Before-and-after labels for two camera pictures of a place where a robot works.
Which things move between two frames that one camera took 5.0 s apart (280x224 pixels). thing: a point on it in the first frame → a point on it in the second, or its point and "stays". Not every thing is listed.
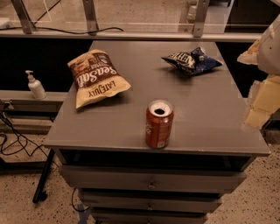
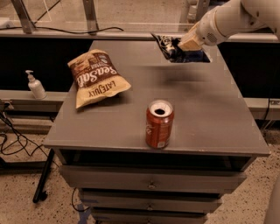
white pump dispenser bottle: x=36 y=87 stays
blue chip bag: x=191 y=63 → x=171 y=48
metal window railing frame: x=93 y=33 stays
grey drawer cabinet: x=102 y=148 stays
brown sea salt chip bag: x=96 y=79 stays
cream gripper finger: x=265 y=101 → x=206 y=31
